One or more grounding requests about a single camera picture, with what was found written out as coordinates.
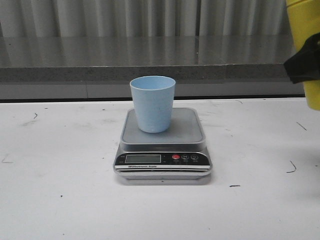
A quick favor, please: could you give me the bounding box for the grey stone counter ledge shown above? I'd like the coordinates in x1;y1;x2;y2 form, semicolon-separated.
0;34;304;101

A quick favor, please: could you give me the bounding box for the yellow squeeze bottle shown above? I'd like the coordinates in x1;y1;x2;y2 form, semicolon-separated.
286;0;320;111

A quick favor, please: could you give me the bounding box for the silver digital kitchen scale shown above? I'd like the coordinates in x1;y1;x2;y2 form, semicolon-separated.
113;107;213;185

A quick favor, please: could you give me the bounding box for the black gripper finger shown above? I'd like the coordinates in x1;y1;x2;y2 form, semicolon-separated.
283;33;320;84

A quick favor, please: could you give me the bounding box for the light blue plastic cup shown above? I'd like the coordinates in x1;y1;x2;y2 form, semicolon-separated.
129;75;176;133

